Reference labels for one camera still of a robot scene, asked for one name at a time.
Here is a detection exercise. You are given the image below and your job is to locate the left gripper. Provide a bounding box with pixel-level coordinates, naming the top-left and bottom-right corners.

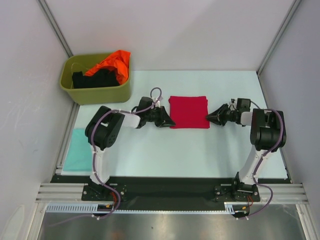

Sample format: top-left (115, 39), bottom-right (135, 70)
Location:
top-left (144, 105), bottom-right (175, 128)

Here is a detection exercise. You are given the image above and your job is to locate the magenta red t shirt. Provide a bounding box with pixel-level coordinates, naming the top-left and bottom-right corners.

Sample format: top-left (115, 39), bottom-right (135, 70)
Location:
top-left (168, 96), bottom-right (210, 129)

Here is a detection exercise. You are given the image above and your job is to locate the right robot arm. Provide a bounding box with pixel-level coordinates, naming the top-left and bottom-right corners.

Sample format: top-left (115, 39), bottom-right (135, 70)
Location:
top-left (205, 98), bottom-right (287, 203)

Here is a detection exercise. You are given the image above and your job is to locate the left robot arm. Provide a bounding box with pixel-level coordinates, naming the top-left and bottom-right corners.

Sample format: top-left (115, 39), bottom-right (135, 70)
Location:
top-left (84, 96), bottom-right (176, 200)

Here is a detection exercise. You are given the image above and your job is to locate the black t shirt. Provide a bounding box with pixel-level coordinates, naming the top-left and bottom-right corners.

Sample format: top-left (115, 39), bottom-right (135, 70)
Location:
top-left (72, 69), bottom-right (120, 89)

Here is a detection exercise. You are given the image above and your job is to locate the orange t shirt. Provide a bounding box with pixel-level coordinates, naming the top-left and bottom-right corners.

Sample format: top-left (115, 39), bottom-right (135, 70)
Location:
top-left (84, 50), bottom-right (131, 85)

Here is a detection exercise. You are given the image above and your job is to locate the folded teal t shirt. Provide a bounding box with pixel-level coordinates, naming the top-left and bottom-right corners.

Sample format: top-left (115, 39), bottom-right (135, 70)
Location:
top-left (61, 128), bottom-right (93, 176)

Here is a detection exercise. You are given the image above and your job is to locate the olive green plastic bin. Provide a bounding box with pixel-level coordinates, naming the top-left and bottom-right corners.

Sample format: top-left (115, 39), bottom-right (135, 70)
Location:
top-left (59, 52), bottom-right (132, 105)

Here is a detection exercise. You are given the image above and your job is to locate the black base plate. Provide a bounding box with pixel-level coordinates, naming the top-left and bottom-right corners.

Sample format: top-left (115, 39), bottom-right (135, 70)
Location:
top-left (50, 174), bottom-right (291, 211)

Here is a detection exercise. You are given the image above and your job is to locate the aluminium frame rail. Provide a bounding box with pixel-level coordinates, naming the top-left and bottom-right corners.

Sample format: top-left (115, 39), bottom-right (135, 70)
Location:
top-left (35, 183), bottom-right (85, 203)

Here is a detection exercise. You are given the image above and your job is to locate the slotted cable duct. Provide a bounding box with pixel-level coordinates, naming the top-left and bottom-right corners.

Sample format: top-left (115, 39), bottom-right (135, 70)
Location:
top-left (46, 202), bottom-right (118, 213)

